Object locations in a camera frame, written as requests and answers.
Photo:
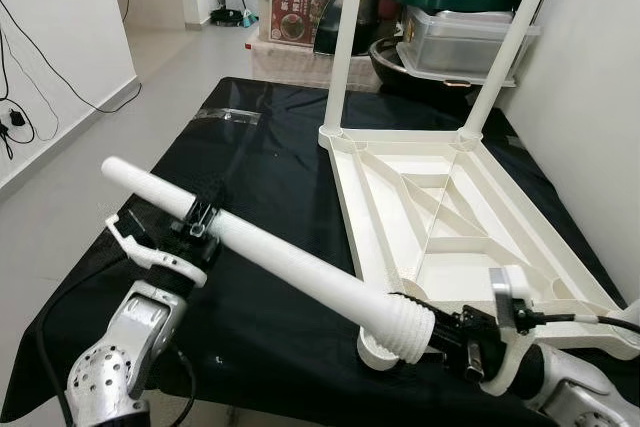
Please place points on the black power adapter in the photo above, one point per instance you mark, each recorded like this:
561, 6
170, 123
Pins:
17, 119

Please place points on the black tablecloth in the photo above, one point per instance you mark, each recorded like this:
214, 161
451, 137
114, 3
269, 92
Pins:
270, 177

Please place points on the white plastic table leg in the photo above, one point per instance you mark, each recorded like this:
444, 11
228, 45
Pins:
510, 47
345, 37
290, 262

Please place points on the white plastic children table top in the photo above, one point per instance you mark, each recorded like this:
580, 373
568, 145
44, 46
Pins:
470, 247

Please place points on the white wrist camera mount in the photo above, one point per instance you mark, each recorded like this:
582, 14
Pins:
510, 297
150, 252

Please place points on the clear tape strip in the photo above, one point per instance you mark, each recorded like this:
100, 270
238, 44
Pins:
228, 116

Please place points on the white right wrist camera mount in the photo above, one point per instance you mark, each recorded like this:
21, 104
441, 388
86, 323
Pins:
510, 297

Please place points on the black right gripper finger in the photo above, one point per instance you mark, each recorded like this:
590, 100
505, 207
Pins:
450, 344
415, 300

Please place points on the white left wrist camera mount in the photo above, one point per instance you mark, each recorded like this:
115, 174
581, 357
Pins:
150, 252

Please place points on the clear plastic container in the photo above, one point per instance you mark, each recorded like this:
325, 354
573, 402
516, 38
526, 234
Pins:
460, 42

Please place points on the black wok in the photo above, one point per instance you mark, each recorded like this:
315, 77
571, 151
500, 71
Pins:
385, 62

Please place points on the dark plastic bag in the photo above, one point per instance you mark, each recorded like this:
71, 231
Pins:
375, 7

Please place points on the beige cloth covered bench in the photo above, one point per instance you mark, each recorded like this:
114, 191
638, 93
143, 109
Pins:
290, 65

